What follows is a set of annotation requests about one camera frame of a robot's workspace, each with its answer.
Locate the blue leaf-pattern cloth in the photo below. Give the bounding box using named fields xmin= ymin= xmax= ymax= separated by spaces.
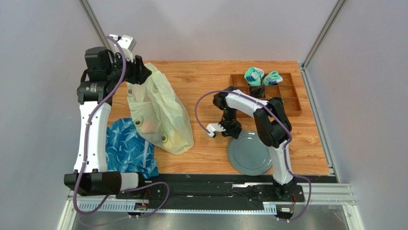
xmin=105 ymin=118 xmax=159 ymax=179

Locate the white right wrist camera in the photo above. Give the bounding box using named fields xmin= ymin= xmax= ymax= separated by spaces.
xmin=205 ymin=123 xmax=226 ymax=138

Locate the teal white sock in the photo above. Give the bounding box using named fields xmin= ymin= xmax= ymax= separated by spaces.
xmin=244 ymin=67 xmax=264 ymax=86
xmin=262 ymin=70 xmax=283 ymax=86

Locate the grey round plate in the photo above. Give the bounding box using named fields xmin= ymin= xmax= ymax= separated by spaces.
xmin=227 ymin=131 xmax=272 ymax=176

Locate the black rolled sock upper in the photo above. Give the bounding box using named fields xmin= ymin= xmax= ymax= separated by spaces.
xmin=249 ymin=86 xmax=265 ymax=98

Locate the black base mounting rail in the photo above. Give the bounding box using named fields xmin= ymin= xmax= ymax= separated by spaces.
xmin=115 ymin=173 xmax=338 ymax=212

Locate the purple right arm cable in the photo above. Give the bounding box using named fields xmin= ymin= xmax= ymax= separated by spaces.
xmin=194 ymin=90 xmax=312 ymax=223

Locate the teal white sock left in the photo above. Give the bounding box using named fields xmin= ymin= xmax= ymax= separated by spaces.
xmin=244 ymin=67 xmax=264 ymax=86

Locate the teal white sock right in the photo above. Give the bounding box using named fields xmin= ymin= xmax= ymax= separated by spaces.
xmin=262 ymin=70 xmax=283 ymax=86

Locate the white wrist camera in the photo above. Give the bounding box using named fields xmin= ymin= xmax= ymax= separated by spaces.
xmin=205 ymin=123 xmax=226 ymax=138
xmin=109 ymin=34 xmax=136 ymax=62

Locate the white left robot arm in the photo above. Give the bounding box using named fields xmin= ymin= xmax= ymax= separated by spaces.
xmin=64 ymin=47 xmax=152 ymax=196

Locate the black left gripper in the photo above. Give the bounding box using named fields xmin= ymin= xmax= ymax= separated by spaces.
xmin=105 ymin=51 xmax=151 ymax=86

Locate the brown compartment tray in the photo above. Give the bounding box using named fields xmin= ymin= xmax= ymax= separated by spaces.
xmin=229 ymin=73 xmax=302 ymax=117

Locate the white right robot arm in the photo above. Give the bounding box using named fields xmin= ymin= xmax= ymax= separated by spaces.
xmin=205 ymin=86 xmax=296 ymax=200

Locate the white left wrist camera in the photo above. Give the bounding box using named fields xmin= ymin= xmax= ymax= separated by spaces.
xmin=109 ymin=34 xmax=136 ymax=62

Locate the pale yellow plastic bag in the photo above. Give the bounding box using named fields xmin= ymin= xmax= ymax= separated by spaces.
xmin=126 ymin=63 xmax=194 ymax=155

